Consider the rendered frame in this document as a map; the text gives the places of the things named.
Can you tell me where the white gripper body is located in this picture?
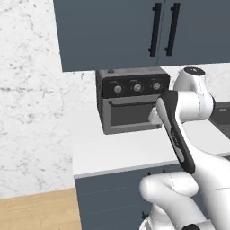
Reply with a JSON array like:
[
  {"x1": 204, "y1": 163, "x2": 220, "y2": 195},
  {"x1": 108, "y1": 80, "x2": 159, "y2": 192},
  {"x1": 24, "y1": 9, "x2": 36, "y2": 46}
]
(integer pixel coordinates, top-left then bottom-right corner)
[{"x1": 148, "y1": 106, "x2": 164, "y2": 127}]

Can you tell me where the toaster oven glass door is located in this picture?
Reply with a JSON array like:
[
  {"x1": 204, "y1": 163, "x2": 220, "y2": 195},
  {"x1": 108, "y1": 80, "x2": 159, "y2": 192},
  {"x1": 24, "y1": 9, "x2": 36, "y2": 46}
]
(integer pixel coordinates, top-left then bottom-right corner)
[{"x1": 102, "y1": 94, "x2": 163, "y2": 135}]

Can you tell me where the grey toaster oven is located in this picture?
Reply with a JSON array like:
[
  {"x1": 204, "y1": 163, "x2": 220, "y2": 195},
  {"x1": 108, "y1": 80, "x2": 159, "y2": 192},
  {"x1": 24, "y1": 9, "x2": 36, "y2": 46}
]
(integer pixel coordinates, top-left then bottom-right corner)
[{"x1": 95, "y1": 66, "x2": 172, "y2": 136}]

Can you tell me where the dark grey sink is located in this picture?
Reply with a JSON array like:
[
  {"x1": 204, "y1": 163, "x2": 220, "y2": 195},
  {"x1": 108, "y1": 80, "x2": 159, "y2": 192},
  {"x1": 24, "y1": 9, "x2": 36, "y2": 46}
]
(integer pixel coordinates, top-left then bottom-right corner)
[{"x1": 208, "y1": 101, "x2": 230, "y2": 139}]

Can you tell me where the slate blue drawer front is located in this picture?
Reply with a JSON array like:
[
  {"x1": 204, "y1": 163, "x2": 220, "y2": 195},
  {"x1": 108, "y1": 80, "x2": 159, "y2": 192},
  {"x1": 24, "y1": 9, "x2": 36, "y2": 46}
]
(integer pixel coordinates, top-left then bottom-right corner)
[
  {"x1": 74, "y1": 164, "x2": 184, "y2": 197},
  {"x1": 76, "y1": 188, "x2": 210, "y2": 230}
]

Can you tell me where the black toaster oven door handle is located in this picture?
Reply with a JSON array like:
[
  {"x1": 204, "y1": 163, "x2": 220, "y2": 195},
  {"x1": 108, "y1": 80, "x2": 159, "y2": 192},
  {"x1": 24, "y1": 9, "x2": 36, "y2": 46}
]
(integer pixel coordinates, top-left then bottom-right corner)
[{"x1": 108, "y1": 99, "x2": 158, "y2": 108}]

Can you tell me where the black cupboard bar handle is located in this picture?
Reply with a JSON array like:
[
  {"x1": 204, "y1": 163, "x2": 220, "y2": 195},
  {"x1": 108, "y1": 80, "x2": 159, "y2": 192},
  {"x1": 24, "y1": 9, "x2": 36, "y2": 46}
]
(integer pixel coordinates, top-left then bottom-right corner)
[
  {"x1": 164, "y1": 2, "x2": 181, "y2": 58},
  {"x1": 147, "y1": 2, "x2": 163, "y2": 58}
]

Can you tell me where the slate blue wall cupboard door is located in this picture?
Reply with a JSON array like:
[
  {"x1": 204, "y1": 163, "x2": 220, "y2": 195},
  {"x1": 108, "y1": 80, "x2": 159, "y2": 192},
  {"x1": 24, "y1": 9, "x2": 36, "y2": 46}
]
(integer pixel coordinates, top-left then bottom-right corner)
[
  {"x1": 156, "y1": 0, "x2": 230, "y2": 67},
  {"x1": 53, "y1": 0, "x2": 166, "y2": 73}
]

